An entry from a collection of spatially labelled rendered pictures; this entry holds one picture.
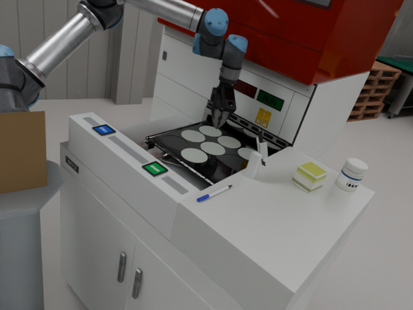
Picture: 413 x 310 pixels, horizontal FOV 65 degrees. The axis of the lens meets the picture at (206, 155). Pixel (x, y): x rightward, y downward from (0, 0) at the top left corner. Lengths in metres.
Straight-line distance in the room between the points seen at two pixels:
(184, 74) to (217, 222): 0.95
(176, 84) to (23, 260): 1.00
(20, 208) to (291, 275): 0.74
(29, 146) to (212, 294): 0.65
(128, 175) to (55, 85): 2.72
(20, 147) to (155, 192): 0.39
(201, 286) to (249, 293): 0.17
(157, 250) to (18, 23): 2.75
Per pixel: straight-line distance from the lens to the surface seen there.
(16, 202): 1.07
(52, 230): 2.15
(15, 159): 1.05
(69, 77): 3.66
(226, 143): 1.35
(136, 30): 3.52
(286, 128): 1.33
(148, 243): 1.05
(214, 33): 1.10
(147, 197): 0.96
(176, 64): 1.66
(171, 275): 1.03
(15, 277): 1.36
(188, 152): 1.21
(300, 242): 0.88
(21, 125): 1.00
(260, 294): 0.82
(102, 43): 3.63
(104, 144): 1.07
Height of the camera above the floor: 1.50
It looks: 30 degrees down
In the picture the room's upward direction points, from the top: 15 degrees clockwise
